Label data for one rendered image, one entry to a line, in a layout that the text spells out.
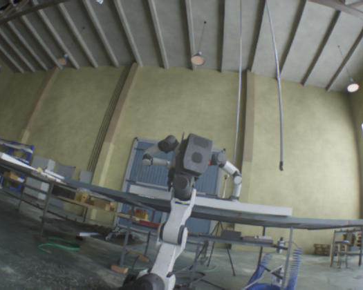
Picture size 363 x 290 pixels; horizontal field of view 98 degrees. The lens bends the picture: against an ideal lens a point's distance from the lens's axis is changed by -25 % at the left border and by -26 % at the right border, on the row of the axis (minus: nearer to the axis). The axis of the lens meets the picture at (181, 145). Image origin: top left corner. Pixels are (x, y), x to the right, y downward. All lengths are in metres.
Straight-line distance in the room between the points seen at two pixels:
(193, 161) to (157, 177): 7.24
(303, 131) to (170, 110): 6.36
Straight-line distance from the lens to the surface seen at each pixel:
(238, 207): 1.88
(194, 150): 1.63
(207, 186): 8.54
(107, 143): 9.73
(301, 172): 9.69
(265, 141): 9.56
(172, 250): 1.46
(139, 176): 9.05
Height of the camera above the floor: 0.67
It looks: 21 degrees up
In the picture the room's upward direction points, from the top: 11 degrees clockwise
